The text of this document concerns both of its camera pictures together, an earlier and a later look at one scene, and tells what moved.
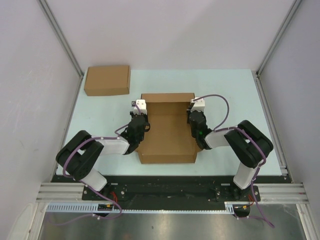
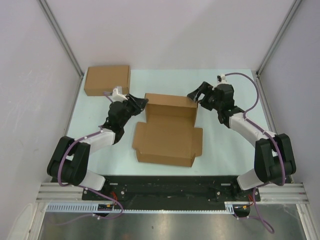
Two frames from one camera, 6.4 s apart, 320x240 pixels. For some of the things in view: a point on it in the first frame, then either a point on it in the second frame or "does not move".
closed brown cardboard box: (107, 80) does not move
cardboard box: (169, 139) does not move
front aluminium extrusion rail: (283, 193) does not move
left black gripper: (147, 124) to (138, 104)
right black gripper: (188, 112) to (205, 88)
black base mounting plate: (155, 188) does not move
